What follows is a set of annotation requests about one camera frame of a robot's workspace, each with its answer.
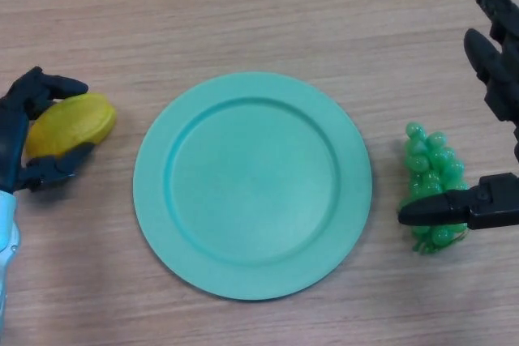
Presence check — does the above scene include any green round plate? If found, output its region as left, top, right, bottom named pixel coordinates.
left=132, top=72, right=374, bottom=303

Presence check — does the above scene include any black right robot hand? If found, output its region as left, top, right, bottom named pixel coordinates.
left=397, top=0, right=519, bottom=232

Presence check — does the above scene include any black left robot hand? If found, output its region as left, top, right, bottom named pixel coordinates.
left=0, top=66, right=97, bottom=195

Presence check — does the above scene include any green grape bunch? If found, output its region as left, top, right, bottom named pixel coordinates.
left=397, top=120, right=472, bottom=257

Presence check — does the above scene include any yellow starfruit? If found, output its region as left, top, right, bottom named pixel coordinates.
left=24, top=92, right=119, bottom=160

